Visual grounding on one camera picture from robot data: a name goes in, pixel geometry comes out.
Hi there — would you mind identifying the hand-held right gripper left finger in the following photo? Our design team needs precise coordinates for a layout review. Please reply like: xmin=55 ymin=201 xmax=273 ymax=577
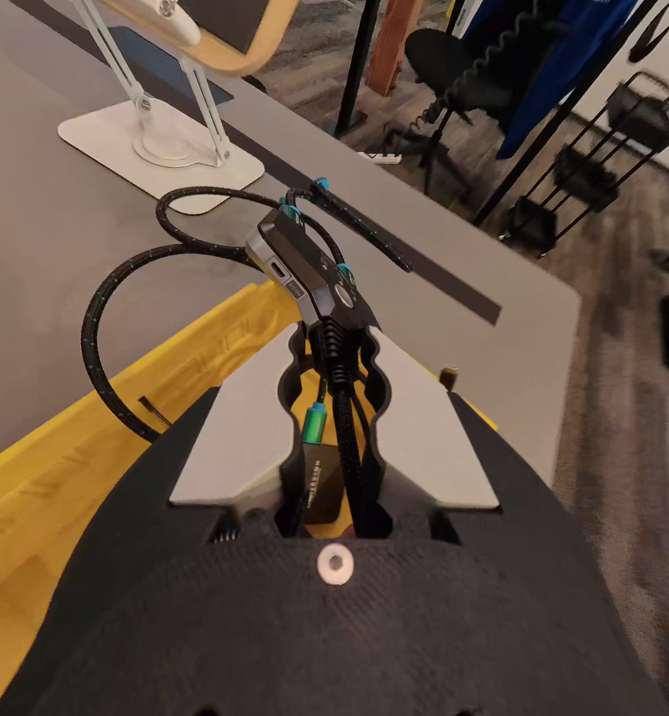
xmin=169 ymin=323 xmax=307 ymax=539

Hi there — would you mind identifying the black round-seat chair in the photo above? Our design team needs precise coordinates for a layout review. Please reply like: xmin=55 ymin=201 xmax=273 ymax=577
xmin=387 ymin=28 xmax=514 ymax=197

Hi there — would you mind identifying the black hdmi port box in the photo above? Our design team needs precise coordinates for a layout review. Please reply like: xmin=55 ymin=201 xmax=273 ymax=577
xmin=246 ymin=206 xmax=381 ymax=392

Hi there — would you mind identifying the wooden post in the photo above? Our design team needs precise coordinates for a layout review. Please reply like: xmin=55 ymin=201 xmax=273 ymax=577
xmin=365 ymin=0 xmax=425 ymax=96

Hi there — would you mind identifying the white clip bar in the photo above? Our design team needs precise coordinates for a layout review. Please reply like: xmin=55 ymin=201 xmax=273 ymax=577
xmin=139 ymin=0 xmax=201 ymax=45

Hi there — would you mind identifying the coiled black cable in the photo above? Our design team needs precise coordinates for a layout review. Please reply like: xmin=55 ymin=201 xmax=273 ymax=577
xmin=413 ymin=11 xmax=542 ymax=129

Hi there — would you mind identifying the black wire rack cart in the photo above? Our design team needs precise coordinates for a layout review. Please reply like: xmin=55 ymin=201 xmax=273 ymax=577
xmin=502 ymin=70 xmax=669 ymax=258

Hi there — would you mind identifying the blue-flecked braided hdmi cable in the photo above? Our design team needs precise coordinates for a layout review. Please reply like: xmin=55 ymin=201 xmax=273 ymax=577
xmin=81 ymin=180 xmax=413 ymax=443

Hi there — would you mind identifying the white board stand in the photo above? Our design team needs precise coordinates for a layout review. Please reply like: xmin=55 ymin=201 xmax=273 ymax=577
xmin=57 ymin=0 xmax=265 ymax=216

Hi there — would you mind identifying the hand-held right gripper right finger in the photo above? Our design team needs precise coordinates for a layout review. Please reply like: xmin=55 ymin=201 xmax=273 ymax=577
xmin=362 ymin=327 xmax=500 ymax=539

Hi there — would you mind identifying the black pole with round disc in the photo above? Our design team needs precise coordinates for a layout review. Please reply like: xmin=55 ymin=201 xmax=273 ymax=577
xmin=331 ymin=0 xmax=381 ymax=138

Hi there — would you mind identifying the blue hanging jacket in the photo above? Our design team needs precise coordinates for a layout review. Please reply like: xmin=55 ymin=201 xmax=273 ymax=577
xmin=496 ymin=0 xmax=637 ymax=160

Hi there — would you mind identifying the thin green-plug cable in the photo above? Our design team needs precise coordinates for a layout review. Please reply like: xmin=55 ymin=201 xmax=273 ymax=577
xmin=302 ymin=375 xmax=329 ymax=445

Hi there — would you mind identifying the yellow plastic bin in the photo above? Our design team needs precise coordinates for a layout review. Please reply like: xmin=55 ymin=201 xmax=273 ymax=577
xmin=0 ymin=280 xmax=500 ymax=711

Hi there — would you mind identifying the black hanging strap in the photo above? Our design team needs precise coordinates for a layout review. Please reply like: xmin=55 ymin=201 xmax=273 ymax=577
xmin=628 ymin=0 xmax=669 ymax=62

